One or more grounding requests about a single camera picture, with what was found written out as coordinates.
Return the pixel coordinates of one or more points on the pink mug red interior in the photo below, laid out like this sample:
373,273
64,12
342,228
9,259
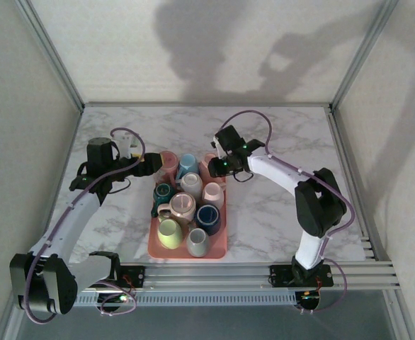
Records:
168,161

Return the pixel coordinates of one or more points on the dark green mug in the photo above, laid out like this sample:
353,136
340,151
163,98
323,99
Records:
163,193

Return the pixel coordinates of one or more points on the light blue mug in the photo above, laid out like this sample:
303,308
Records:
189,164

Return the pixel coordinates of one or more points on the pale pink mug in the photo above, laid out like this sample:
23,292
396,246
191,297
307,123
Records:
212,195

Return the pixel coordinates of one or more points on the pink mug purple interior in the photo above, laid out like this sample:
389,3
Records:
182,207

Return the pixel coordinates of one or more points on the navy blue mug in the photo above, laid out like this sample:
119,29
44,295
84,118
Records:
207,216

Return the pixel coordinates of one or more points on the light green mug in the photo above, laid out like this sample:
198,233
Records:
170,233

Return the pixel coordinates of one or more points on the grey mug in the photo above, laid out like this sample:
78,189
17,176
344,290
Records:
197,242

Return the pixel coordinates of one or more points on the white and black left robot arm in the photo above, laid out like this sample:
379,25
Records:
73,226

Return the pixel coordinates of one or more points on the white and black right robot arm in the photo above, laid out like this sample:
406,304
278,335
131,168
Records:
278,170

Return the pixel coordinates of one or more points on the pink plastic tray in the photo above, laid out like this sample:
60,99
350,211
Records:
218,245

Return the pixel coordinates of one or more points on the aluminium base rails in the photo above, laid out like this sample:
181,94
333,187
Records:
211,276

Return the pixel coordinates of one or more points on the circuit board with LED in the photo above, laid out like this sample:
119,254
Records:
117,299
308,301

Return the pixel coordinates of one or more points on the aluminium back rail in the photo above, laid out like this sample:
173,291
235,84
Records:
207,105

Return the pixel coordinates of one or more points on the aluminium side rail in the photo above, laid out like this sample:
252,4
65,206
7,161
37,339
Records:
345,156

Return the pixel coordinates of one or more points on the aluminium frame post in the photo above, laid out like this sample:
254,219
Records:
51,53
364,53
402,318
7,326

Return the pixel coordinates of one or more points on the aluminium lower frame post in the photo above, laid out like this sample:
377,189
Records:
7,326
402,318

